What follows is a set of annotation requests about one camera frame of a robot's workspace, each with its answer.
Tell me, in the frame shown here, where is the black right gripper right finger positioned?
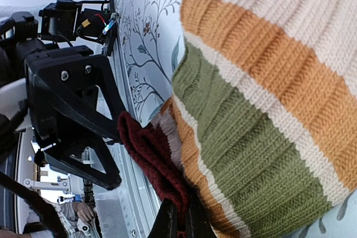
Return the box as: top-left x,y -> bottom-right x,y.
185,196 -> 216,238

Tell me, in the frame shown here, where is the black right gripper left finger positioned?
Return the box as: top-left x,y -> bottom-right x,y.
148,199 -> 177,238

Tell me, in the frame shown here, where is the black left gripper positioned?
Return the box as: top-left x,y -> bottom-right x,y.
1,12 -> 125,191

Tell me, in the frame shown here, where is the striped beige knitted sock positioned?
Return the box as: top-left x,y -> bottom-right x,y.
117,0 -> 357,238

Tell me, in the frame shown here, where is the floral patterned table cloth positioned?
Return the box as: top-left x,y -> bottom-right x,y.
113,0 -> 357,238

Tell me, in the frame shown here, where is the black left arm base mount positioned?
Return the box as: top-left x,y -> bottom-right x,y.
38,0 -> 119,56

